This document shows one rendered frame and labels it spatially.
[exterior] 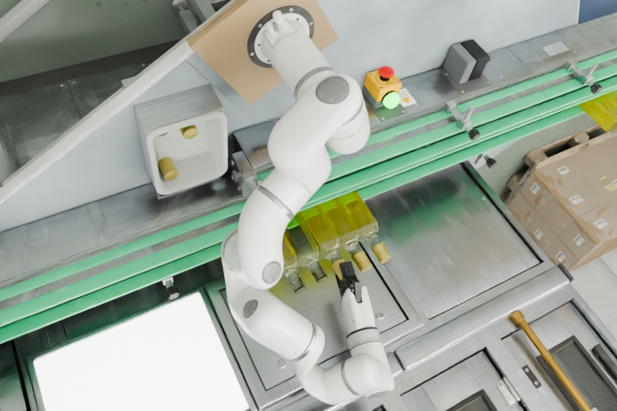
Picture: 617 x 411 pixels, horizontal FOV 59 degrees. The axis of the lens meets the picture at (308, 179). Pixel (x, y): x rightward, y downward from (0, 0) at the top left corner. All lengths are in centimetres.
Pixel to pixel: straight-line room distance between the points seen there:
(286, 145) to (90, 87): 115
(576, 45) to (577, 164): 349
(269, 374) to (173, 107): 66
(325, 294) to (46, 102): 108
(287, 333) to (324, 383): 21
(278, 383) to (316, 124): 69
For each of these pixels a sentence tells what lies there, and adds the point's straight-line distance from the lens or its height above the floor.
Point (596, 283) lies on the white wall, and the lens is 575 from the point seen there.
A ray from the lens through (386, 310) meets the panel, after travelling 148.
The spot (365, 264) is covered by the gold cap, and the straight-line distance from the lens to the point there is 136.
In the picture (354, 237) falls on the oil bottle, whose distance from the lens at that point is 138.
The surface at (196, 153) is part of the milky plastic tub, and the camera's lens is 136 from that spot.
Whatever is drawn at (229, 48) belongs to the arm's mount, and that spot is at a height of 77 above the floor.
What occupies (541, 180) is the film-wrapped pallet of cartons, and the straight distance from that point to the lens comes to 511.
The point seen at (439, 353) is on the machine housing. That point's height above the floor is 139.
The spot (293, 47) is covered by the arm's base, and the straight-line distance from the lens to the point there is 111.
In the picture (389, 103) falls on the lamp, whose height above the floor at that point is 85.
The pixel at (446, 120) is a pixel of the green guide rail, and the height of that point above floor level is 92.
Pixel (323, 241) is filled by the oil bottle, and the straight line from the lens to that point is 136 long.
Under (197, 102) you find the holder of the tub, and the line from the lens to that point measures 120.
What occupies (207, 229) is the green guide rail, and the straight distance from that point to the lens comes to 135.
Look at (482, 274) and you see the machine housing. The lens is 166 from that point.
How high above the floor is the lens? 158
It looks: 29 degrees down
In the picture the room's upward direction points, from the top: 148 degrees clockwise
